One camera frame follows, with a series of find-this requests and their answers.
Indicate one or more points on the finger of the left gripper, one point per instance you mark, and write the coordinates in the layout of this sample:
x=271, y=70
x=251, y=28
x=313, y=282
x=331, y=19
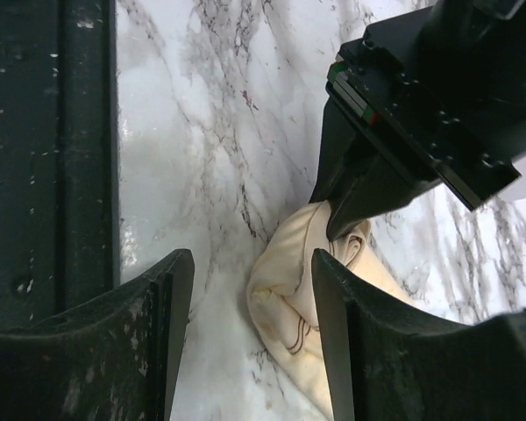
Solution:
x=337, y=165
x=386, y=182

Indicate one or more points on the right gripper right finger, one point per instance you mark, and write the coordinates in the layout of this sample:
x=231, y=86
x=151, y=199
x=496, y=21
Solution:
x=387, y=360

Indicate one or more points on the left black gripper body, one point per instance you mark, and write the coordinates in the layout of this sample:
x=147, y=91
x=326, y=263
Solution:
x=447, y=83

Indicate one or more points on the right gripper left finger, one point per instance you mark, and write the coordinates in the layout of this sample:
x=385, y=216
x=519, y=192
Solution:
x=115, y=357

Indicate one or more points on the beige underwear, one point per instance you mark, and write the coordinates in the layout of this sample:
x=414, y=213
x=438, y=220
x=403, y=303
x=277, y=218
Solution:
x=281, y=300

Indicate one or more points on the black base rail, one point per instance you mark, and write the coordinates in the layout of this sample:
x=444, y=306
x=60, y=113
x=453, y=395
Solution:
x=59, y=205

